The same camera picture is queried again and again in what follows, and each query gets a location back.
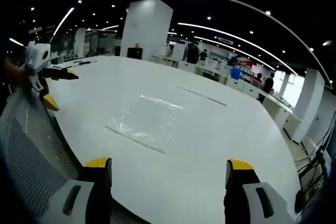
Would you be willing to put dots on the grey mesh chair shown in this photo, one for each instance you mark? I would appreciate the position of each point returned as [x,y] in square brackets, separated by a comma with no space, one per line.
[29,155]

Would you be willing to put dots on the wide white pillar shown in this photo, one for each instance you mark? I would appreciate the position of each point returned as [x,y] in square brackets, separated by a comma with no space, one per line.
[145,28]

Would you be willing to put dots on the blue box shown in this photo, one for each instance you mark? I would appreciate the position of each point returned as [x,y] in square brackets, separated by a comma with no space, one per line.
[236,73]

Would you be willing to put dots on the clear crinkled food packaging bag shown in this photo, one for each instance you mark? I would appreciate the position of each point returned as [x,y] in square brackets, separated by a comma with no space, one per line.
[144,123]

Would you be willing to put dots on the thin dark tool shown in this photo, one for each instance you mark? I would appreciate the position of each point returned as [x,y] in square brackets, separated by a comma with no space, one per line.
[85,62]

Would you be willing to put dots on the black box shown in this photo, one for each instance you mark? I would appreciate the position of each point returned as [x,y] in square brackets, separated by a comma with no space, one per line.
[135,52]

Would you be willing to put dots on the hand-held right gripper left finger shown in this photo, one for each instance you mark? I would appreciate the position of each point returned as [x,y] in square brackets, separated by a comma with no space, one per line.
[78,203]

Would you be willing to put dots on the narrow white pillar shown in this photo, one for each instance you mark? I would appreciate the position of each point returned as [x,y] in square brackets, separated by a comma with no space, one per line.
[308,103]

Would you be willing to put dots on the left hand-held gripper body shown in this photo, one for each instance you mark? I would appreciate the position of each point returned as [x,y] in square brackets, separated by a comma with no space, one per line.
[35,56]

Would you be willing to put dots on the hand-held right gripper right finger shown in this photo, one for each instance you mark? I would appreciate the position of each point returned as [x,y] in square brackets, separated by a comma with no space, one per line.
[252,203]

